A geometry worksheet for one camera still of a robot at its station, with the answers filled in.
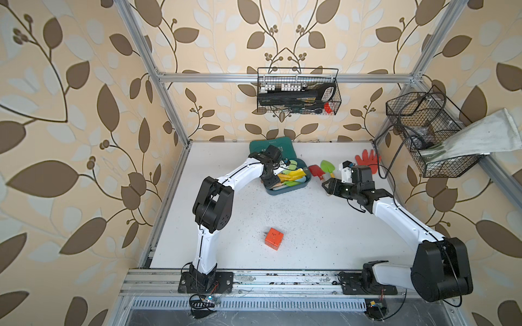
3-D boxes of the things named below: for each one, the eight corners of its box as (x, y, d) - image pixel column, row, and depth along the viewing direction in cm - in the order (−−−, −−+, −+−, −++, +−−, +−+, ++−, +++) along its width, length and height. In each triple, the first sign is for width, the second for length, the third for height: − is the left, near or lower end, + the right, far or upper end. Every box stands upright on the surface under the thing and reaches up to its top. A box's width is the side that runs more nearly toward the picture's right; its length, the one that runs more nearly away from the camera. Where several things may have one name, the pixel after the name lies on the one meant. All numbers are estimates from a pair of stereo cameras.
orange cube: (264, 244, 86) (264, 239, 81) (270, 231, 89) (270, 227, 85) (277, 251, 84) (277, 246, 80) (283, 238, 87) (283, 233, 83)
